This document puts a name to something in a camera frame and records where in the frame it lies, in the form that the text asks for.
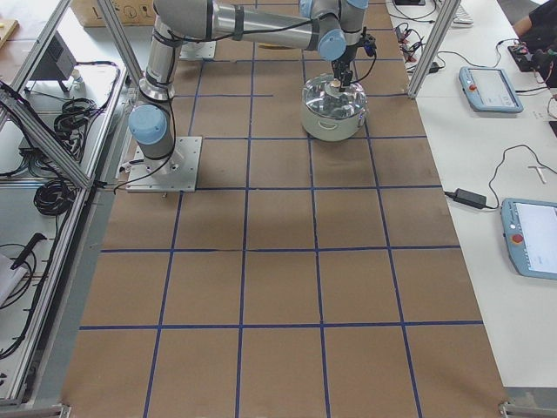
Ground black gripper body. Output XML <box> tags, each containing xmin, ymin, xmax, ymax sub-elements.
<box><xmin>331</xmin><ymin>55</ymin><xmax>353</xmax><ymax>81</ymax></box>

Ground glass pot lid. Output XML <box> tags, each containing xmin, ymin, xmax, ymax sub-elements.
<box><xmin>302</xmin><ymin>73</ymin><xmax>367</xmax><ymax>120</ymax></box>

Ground person forearm dark sleeve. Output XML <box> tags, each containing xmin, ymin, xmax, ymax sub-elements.
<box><xmin>513</xmin><ymin>0</ymin><xmax>556</xmax><ymax>44</ymax></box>

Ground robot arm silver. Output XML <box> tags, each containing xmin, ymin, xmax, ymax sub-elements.
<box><xmin>128</xmin><ymin>1</ymin><xmax>375</xmax><ymax>173</ymax></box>

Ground white steel cooking pot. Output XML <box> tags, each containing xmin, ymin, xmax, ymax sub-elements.
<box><xmin>301</xmin><ymin>101</ymin><xmax>367</xmax><ymax>142</ymax></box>

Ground far teach pendant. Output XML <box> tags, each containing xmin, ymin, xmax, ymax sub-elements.
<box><xmin>459</xmin><ymin>67</ymin><xmax>523</xmax><ymax>114</ymax></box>

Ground teach pendant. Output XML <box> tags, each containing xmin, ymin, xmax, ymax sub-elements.
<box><xmin>500</xmin><ymin>198</ymin><xmax>556</xmax><ymax>280</ymax></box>
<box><xmin>459</xmin><ymin>67</ymin><xmax>523</xmax><ymax>114</ymax></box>

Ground black power brick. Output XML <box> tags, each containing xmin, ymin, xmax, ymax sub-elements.
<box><xmin>452</xmin><ymin>188</ymin><xmax>487</xmax><ymax>209</ymax></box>

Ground white t-shaped tool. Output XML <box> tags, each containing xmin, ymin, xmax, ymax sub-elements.
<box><xmin>527</xmin><ymin>165</ymin><xmax>547</xmax><ymax>184</ymax></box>

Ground cardboard box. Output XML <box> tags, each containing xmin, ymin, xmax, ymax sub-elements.
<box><xmin>70</xmin><ymin>0</ymin><xmax>157</xmax><ymax>28</ymax></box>

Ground near teach pendant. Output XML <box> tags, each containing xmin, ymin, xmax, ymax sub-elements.
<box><xmin>500</xmin><ymin>198</ymin><xmax>556</xmax><ymax>280</ymax></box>

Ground grey control box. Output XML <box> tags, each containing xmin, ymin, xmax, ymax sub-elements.
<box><xmin>30</xmin><ymin>31</ymin><xmax>77</xmax><ymax>92</ymax></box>

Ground aluminium frame post right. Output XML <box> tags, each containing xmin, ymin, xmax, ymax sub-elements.
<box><xmin>406</xmin><ymin>0</ymin><xmax>460</xmax><ymax>98</ymax></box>

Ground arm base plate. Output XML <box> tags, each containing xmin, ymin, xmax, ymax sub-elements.
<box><xmin>179</xmin><ymin>41</ymin><xmax>216</xmax><ymax>61</ymax></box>
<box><xmin>124</xmin><ymin>137</ymin><xmax>202</xmax><ymax>192</ymax></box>

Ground aluminium frame rail left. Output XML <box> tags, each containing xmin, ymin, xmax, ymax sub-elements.
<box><xmin>1</xmin><ymin>81</ymin><xmax>93</xmax><ymax>189</ymax></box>

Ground coiled black cables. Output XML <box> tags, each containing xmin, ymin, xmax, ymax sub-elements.
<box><xmin>33</xmin><ymin>98</ymin><xmax>108</xmax><ymax>219</ymax></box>

